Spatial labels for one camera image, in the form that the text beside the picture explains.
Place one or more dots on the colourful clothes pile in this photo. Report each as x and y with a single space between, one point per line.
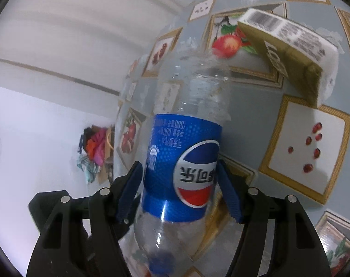
96 154

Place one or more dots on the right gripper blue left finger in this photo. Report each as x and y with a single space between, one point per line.
112 212

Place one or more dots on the gold white carton box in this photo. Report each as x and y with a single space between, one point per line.
306 59

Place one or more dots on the pomegranate pattern tablecloth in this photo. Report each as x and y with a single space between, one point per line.
274 139

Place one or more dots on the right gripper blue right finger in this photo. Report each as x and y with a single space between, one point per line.
297 249

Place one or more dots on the Pepsi plastic bottle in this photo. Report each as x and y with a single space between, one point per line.
190 110

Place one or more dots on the white curtain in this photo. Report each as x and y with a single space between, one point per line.
76 53

